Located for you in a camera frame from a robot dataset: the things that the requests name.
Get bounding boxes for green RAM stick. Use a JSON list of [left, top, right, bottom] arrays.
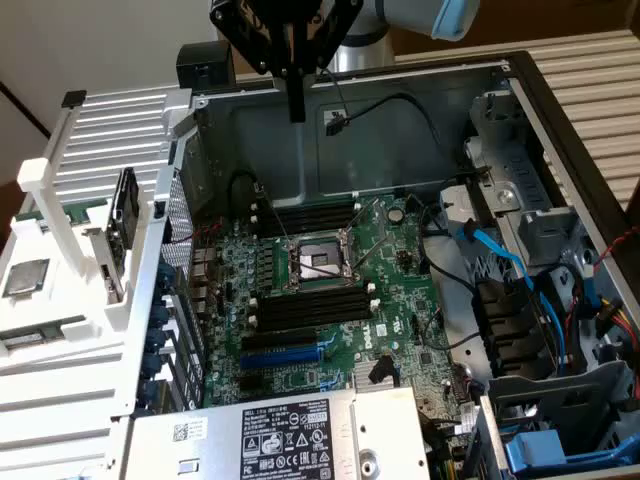
[[0, 313, 87, 352], [13, 198, 109, 226]]

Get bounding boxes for RAM slot white latches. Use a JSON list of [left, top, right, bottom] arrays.
[[251, 202, 362, 232], [248, 282, 377, 319], [251, 196, 357, 216], [247, 307, 382, 335]]

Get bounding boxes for RAM slot black latches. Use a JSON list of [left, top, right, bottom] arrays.
[[258, 214, 357, 240], [257, 299, 376, 327], [257, 283, 374, 310], [258, 199, 357, 224]]

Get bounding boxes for black plastic block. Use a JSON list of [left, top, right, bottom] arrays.
[[176, 42, 237, 94]]

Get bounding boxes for open grey PC case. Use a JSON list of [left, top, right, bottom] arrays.
[[119, 48, 640, 480]]

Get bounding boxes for thin metal locking lever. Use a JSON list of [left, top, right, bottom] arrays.
[[352, 237, 389, 274], [254, 183, 294, 244]]

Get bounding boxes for black graphics card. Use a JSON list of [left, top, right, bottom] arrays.
[[99, 167, 141, 306]]

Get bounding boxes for grey metal disk bay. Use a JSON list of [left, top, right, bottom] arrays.
[[462, 89, 581, 274]]

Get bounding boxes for CPU socket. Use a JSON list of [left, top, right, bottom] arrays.
[[283, 227, 364, 295]]

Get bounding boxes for green motherboard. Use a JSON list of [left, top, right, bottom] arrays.
[[188, 193, 484, 419]]

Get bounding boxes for long black expansion slot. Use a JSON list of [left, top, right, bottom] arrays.
[[241, 327, 320, 353]]

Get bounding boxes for white parts rack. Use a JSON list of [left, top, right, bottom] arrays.
[[0, 89, 169, 381]]

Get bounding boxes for silver CPU chip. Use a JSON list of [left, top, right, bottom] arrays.
[[1, 257, 51, 300]]

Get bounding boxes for blue expansion slot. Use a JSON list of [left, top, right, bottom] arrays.
[[238, 343, 325, 372]]

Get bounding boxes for black plastic fan shroud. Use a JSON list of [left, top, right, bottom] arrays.
[[472, 277, 564, 381]]

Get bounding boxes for silver finned heat sink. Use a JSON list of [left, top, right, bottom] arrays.
[[351, 357, 401, 390]]

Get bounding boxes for short black expansion slot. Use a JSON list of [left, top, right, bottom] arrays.
[[237, 373, 265, 395]]

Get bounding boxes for silver power supply unit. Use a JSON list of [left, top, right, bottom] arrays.
[[123, 385, 432, 480]]

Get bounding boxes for disk bay blue rails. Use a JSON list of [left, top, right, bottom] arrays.
[[479, 357, 640, 480]]

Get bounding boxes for black wire with connector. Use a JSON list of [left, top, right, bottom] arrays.
[[319, 67, 464, 176]]

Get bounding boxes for black looped wire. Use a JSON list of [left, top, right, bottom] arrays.
[[227, 169, 264, 221]]

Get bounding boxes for red black twisted wire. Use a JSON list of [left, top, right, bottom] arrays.
[[191, 221, 225, 244], [596, 233, 640, 264]]

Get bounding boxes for thin black wire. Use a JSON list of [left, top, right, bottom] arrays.
[[418, 202, 484, 301], [421, 307, 484, 351]]

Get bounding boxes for blue data wire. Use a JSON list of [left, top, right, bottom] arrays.
[[457, 219, 569, 374], [582, 264, 604, 314]]

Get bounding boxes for yellow red wire bundle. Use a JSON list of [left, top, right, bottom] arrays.
[[593, 295, 640, 364]]

